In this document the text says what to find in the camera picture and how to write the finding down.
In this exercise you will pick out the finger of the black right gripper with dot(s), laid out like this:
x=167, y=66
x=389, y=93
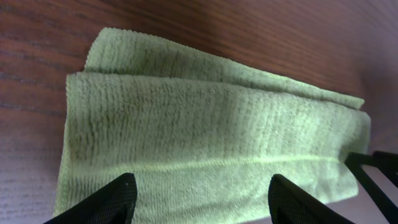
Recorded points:
x=354, y=163

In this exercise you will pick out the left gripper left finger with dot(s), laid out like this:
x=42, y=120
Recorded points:
x=112, y=204

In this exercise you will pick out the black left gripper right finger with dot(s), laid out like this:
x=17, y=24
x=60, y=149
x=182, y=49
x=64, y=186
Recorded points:
x=289, y=204

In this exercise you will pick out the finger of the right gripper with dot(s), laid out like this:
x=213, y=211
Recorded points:
x=386, y=162

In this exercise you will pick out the green microfiber cloth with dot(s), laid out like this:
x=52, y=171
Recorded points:
x=202, y=134

